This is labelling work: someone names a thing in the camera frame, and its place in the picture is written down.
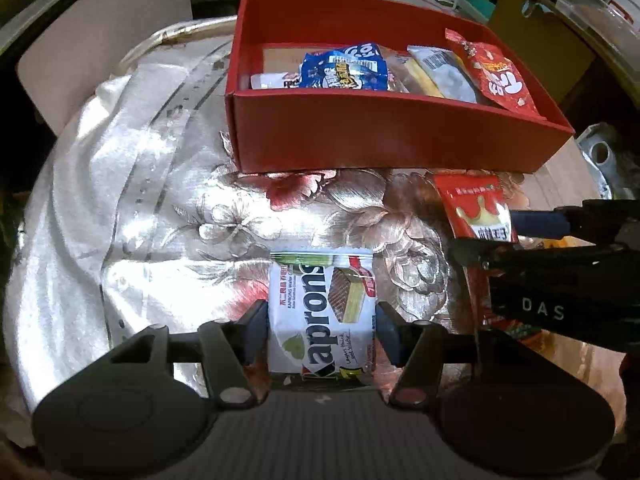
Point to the brown cardboard box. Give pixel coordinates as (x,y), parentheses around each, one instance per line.
(540,35)

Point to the red cartoon pig snack packet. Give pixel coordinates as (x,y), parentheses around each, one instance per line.
(495,77)

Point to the grey curved counter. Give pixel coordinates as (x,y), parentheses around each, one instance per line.
(100,70)

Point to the red cardboard box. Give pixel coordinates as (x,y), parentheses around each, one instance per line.
(375,130)

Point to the white jujube snack packet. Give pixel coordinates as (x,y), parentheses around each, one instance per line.
(272,81)

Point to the colourful small boxes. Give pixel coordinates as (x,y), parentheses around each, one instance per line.
(480,0)

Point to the white silver snack packet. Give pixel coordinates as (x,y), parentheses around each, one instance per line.
(447,75)

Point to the white green wafer packet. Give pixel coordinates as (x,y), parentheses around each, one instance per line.
(310,310)

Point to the red crown snack packet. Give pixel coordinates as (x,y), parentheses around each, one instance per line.
(470,200)

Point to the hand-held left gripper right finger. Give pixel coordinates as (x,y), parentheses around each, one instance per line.
(387,335)

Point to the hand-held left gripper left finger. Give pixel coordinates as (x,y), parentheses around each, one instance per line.
(260,332)

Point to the blue snack packet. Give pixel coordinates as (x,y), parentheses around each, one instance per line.
(345,70)

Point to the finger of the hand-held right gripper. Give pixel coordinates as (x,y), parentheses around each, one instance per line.
(475,252)
(540,222)

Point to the silver foil object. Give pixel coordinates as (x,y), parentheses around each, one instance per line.
(600,155)

